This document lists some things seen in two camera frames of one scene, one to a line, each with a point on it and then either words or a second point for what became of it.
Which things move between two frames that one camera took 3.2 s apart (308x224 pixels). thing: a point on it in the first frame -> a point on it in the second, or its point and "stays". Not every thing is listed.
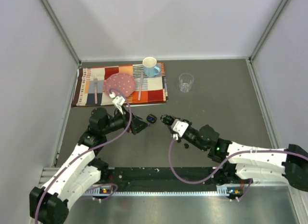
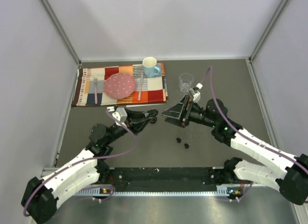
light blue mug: x=150 y=69 stays
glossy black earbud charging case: x=151 y=118 stays
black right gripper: x=189 y=123 -> x=179 y=114
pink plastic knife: x=140 y=85 stays
